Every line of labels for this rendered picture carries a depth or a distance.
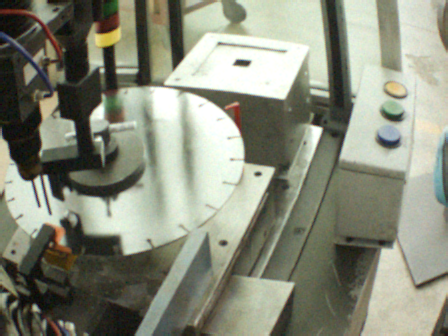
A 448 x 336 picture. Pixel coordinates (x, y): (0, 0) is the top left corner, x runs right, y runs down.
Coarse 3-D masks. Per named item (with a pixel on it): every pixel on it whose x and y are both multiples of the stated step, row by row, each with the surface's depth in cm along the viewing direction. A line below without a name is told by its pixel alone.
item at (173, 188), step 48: (144, 96) 99; (192, 96) 98; (48, 144) 93; (144, 144) 90; (192, 144) 90; (240, 144) 89; (48, 192) 84; (96, 192) 84; (144, 192) 84; (192, 192) 83; (96, 240) 77; (144, 240) 77
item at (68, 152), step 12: (84, 132) 75; (72, 144) 79; (84, 144) 76; (96, 144) 78; (48, 156) 77; (60, 156) 77; (72, 156) 77; (84, 156) 77; (96, 156) 77; (48, 168) 77; (60, 168) 77; (72, 168) 77; (84, 168) 78; (96, 168) 78; (48, 180) 79; (60, 180) 81; (60, 192) 79
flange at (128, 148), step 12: (120, 132) 91; (132, 132) 91; (120, 144) 89; (132, 144) 89; (108, 156) 86; (120, 156) 87; (132, 156) 87; (144, 156) 87; (108, 168) 85; (120, 168) 85; (132, 168) 85; (72, 180) 85; (84, 180) 84; (96, 180) 84; (108, 180) 84; (120, 180) 84
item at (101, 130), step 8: (96, 120) 86; (104, 120) 86; (96, 128) 85; (104, 128) 84; (112, 128) 85; (120, 128) 85; (128, 128) 85; (72, 136) 85; (96, 136) 84; (104, 136) 85; (104, 144) 85
